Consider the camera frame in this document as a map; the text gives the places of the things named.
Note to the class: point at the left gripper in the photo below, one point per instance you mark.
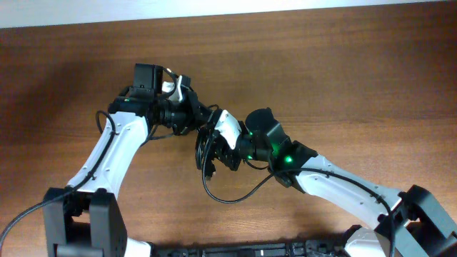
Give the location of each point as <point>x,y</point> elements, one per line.
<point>194,118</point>

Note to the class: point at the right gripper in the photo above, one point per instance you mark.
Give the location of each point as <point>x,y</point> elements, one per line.
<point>223,150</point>

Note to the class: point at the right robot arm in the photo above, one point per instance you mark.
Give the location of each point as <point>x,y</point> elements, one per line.
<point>396,223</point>

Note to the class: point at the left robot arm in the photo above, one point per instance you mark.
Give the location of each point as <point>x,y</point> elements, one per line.
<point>84,218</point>

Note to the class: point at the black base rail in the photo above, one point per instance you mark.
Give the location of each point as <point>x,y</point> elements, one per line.
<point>297,248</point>

